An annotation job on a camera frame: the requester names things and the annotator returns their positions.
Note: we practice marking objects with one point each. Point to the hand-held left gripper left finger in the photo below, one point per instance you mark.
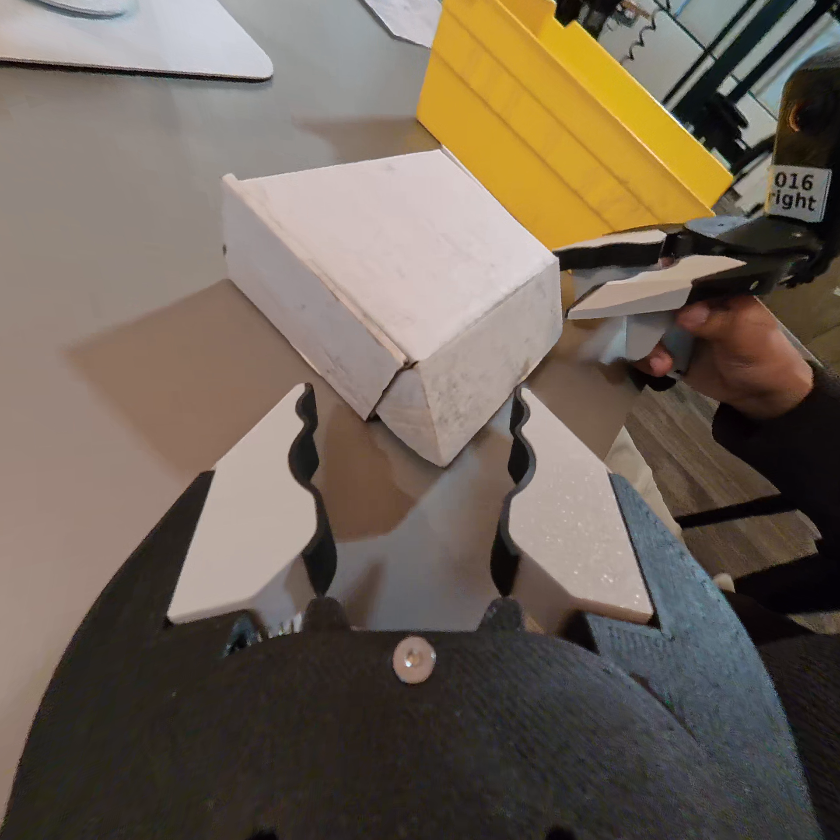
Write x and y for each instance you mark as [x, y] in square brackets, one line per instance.
[249, 525]

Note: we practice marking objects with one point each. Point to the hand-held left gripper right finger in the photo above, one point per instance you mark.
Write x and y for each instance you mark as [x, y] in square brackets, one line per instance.
[571, 525]

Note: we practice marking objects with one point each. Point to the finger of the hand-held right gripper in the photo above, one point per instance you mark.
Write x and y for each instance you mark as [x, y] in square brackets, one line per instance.
[643, 292]
[623, 244]

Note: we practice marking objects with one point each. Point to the yellow plastic bin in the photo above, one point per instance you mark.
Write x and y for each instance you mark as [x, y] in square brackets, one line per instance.
[525, 98]

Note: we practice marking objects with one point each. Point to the white cardboard mailer box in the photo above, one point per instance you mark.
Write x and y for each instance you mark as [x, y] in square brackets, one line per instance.
[407, 262]

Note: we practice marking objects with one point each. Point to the person's right forearm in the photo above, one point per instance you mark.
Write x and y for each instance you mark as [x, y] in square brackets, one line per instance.
[787, 453]

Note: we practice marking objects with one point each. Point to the grey desk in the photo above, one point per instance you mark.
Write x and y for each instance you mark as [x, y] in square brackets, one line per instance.
[111, 262]

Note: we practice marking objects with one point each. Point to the person's right hand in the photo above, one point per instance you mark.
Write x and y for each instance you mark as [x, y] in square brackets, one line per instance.
[748, 361]

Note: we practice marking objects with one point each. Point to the person's beige trousers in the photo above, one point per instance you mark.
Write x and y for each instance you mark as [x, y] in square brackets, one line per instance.
[640, 472]

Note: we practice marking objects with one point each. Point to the blue-edged paper sheet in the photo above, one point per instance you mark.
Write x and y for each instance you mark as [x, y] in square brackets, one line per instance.
[407, 16]

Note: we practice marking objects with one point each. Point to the white document stand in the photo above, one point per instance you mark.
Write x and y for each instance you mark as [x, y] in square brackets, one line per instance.
[164, 33]

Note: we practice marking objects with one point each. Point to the black metal frame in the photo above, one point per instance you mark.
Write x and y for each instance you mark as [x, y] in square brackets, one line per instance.
[728, 98]

